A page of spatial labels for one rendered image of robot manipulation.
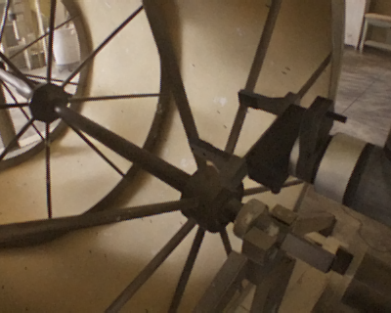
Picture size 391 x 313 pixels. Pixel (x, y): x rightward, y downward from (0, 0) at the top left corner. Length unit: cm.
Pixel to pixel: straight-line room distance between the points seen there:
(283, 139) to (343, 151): 9
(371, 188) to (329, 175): 5
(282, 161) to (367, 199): 12
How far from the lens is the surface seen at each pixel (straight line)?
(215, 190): 70
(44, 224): 48
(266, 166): 40
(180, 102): 55
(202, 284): 152
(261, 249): 65
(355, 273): 64
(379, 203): 39
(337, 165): 39
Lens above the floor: 143
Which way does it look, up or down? 33 degrees down
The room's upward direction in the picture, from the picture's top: straight up
